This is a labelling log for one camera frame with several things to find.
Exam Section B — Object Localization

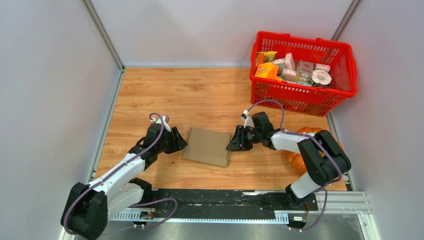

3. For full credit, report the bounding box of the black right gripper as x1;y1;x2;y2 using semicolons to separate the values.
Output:
225;124;262;152

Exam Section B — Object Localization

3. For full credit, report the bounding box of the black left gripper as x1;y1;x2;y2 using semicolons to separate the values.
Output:
155;126;188;154

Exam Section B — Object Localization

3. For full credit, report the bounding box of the brown cardboard paper box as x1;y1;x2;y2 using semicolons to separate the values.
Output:
182;127;232;167

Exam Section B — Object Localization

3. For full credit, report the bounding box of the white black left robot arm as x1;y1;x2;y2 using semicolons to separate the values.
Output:
60;123;188;240

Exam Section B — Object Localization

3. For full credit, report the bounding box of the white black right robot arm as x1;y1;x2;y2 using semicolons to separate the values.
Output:
226;111;352;210

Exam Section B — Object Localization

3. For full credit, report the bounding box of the orange snack box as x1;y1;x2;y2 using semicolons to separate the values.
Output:
254;62;279;80

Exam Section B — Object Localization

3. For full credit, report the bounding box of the white pink carton box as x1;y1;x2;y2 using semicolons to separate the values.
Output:
284;52;296;71

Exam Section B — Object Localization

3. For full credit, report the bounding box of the orange pumpkin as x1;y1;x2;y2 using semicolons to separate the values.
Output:
286;127;345;176

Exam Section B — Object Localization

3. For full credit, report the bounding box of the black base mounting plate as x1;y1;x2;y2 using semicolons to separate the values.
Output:
120;188;319;220

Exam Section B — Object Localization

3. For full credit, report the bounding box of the red plastic shopping basket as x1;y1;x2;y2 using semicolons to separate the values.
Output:
249;31;357;117

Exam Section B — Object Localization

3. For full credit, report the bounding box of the yellow snack bag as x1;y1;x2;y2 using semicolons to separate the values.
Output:
255;51;278;66

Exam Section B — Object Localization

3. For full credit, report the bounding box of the white round tape roll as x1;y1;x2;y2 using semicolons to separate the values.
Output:
311;69;332;85

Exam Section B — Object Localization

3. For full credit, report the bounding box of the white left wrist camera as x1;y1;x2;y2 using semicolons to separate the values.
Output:
150;115;171;132

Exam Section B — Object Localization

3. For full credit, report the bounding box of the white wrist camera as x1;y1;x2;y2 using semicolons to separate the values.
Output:
240;109;255;129
150;115;171;132

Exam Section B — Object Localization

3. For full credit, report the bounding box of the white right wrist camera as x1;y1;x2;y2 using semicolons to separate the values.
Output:
240;109;255;129

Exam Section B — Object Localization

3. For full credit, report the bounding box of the aluminium frame rail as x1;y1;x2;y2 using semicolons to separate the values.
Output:
69;188;380;240

